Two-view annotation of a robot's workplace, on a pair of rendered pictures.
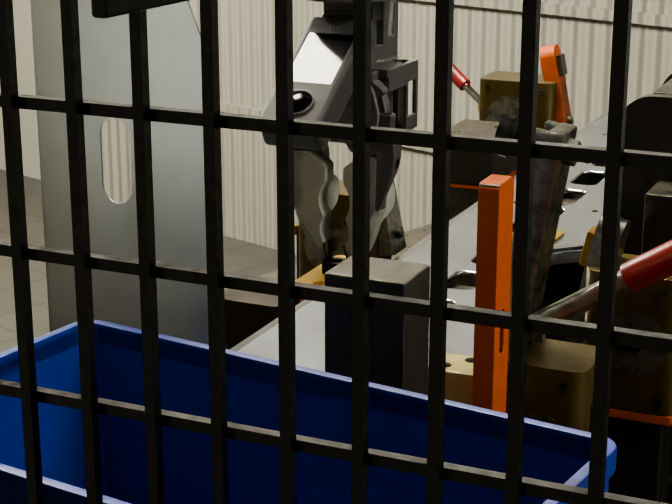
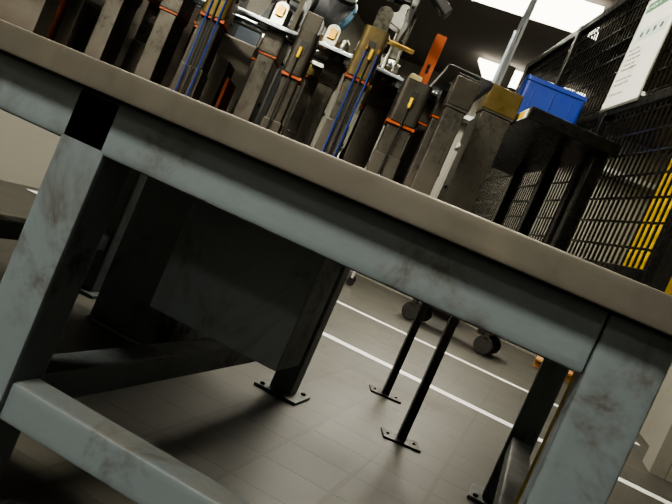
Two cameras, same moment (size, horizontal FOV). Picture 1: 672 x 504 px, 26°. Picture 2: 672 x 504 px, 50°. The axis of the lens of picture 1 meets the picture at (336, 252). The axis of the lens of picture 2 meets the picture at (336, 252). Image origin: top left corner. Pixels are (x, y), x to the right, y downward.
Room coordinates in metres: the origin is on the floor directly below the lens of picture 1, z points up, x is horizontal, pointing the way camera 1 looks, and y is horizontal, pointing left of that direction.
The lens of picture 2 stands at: (1.83, 1.69, 0.64)
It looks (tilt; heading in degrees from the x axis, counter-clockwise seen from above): 3 degrees down; 243
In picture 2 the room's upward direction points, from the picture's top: 24 degrees clockwise
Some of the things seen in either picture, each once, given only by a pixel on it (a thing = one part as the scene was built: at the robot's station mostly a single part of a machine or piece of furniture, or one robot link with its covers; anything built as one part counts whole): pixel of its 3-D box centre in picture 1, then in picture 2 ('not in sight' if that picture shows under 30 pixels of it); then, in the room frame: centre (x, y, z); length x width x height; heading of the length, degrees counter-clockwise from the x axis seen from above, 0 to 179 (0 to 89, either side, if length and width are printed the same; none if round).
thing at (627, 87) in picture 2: not in sight; (646, 49); (0.58, 0.32, 1.30); 0.23 x 0.02 x 0.31; 66
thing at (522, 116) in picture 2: not in sight; (519, 148); (0.56, 0.00, 1.01); 0.90 x 0.22 x 0.03; 66
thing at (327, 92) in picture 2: not in sight; (314, 114); (1.16, -0.05, 0.84); 0.05 x 0.05 x 0.29; 66
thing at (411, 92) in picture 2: not in sight; (392, 141); (1.06, 0.22, 0.84); 0.12 x 0.07 x 0.28; 66
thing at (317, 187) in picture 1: (325, 199); (397, 21); (1.07, 0.01, 1.14); 0.06 x 0.03 x 0.09; 156
